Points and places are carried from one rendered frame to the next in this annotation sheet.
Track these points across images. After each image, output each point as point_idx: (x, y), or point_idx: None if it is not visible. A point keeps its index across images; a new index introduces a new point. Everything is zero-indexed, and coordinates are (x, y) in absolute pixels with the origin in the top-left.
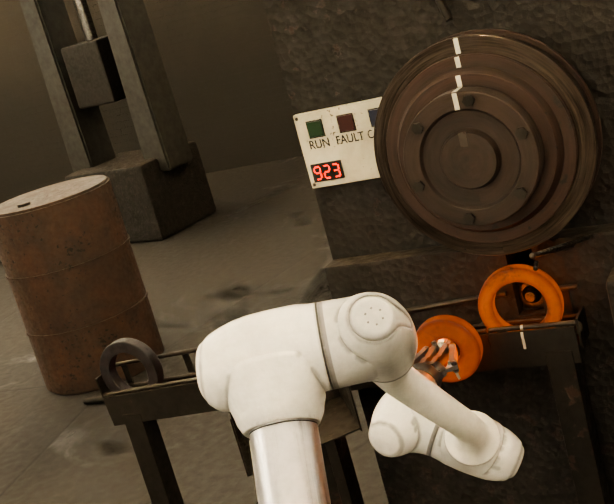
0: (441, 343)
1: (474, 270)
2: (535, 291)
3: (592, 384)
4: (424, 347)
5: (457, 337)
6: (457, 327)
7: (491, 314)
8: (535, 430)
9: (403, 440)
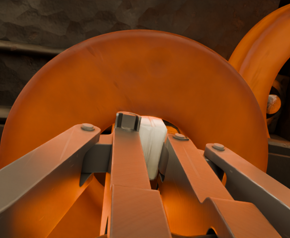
0: (156, 132)
1: (203, 9)
2: (280, 97)
3: None
4: (80, 127)
5: (214, 128)
6: (235, 89)
7: (263, 101)
8: None
9: None
